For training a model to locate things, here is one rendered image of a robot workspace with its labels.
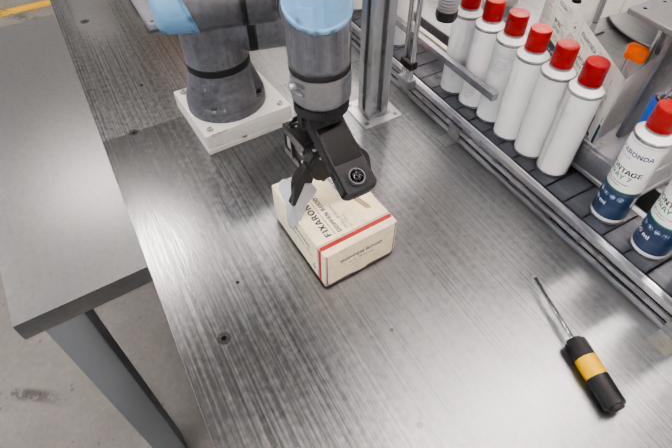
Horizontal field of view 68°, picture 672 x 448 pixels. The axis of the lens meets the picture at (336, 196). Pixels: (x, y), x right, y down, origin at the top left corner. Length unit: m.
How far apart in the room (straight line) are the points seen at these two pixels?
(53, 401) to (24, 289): 0.91
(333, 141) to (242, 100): 0.36
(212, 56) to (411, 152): 0.40
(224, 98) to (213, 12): 0.32
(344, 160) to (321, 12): 0.18
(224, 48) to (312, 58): 0.36
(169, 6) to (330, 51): 0.20
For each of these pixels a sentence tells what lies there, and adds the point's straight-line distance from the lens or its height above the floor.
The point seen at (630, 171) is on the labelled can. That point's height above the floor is 0.99.
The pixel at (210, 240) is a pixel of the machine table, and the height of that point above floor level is 0.83.
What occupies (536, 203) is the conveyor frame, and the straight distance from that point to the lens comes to 0.89.
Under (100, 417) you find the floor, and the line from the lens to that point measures 1.68.
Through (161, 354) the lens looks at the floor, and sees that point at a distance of 1.70.
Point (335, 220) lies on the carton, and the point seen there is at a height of 0.91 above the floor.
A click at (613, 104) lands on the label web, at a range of 0.84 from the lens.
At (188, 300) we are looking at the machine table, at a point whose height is 0.83.
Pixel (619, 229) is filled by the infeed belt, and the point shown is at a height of 0.88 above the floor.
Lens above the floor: 1.47
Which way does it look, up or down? 48 degrees down
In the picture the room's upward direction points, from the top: straight up
